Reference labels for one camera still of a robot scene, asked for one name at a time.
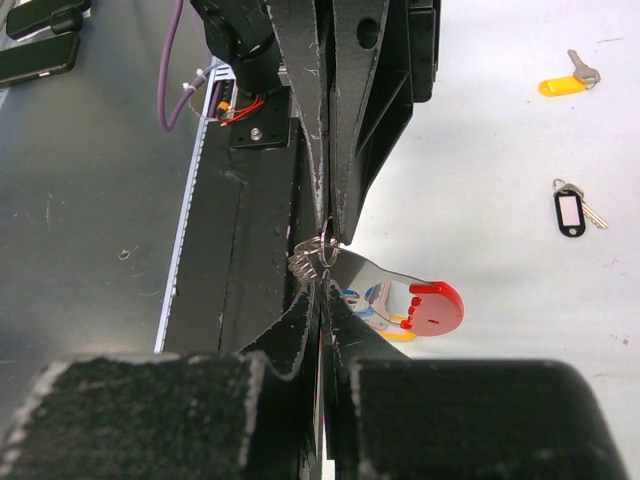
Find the white slotted cable duct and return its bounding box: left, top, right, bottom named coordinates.
left=153, top=58, right=224, bottom=354

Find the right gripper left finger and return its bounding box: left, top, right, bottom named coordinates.
left=1, top=285, right=319, bottom=479

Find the key with yellow tag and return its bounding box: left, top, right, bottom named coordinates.
left=537, top=49, right=601, bottom=97

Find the black phone on bench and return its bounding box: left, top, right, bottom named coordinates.
left=1, top=0, right=92, bottom=88

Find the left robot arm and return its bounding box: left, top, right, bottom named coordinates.
left=193, top=1, right=442, bottom=244

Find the blue tag on holder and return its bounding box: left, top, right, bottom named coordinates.
left=347, top=298, right=376, bottom=319

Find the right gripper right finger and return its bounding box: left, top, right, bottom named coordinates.
left=324, top=282, right=628, bottom=479

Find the red-handled metal key holder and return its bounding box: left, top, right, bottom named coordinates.
left=288, top=233, right=465, bottom=339

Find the key with black tag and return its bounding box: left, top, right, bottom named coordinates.
left=552, top=178, right=609, bottom=238

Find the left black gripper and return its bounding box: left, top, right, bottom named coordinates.
left=268, top=1, right=442, bottom=244

